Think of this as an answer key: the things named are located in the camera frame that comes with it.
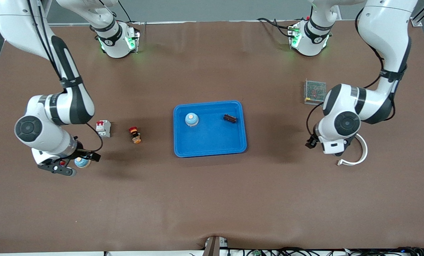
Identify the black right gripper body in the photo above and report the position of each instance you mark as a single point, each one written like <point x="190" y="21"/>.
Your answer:
<point x="84" y="155"/>

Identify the blue bell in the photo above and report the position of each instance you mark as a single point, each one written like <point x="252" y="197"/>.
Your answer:
<point x="81" y="163"/>
<point x="191" y="119"/>

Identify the dark electrolytic capacitor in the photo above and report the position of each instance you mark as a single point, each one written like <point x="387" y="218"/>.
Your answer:
<point x="229" y="118"/>

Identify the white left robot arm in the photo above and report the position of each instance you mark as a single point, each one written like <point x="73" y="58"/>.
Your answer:
<point x="386" y="25"/>

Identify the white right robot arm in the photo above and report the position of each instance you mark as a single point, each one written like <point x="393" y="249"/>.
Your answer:
<point x="44" y="106"/>

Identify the blue plastic tray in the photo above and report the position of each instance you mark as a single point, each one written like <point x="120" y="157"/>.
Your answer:
<point x="210" y="138"/>

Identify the red push button black base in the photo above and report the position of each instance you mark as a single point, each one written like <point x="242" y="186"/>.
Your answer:
<point x="62" y="163"/>

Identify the white circuit breaker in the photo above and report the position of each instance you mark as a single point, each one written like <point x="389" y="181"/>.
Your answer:
<point x="103" y="128"/>

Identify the metal mesh power supply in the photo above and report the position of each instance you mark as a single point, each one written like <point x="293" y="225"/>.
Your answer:
<point x="314" y="91"/>

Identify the white curved plastic piece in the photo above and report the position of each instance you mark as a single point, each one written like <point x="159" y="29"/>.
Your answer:
<point x="364" y="153"/>

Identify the red orange emergency stop switch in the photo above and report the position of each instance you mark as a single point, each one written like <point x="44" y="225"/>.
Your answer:
<point x="135" y="135"/>

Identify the metal table clamp bracket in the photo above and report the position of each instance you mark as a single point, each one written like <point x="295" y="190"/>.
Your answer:
<point x="215" y="246"/>

